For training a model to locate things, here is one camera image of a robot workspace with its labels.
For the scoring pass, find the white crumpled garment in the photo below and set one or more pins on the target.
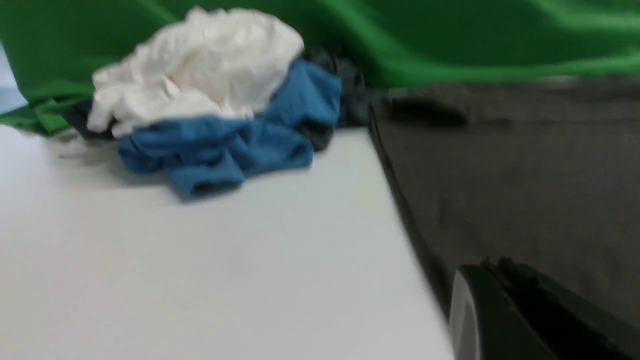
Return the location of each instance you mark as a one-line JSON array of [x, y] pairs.
[[225, 63]]

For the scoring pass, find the blue crumpled garment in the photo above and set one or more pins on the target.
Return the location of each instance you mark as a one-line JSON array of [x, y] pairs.
[[207, 154]]

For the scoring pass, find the dark gray long-sleeved shirt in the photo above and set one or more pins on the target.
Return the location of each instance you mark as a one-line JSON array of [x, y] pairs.
[[544, 174]]

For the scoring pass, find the green backdrop cloth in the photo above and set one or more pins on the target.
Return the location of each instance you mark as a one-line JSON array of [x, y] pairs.
[[54, 46]]

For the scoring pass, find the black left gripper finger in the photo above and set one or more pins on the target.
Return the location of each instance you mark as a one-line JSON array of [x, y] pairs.
[[511, 311]]

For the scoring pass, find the dark slate crumpled garment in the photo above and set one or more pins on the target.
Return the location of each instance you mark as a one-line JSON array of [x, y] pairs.
[[355, 101]]

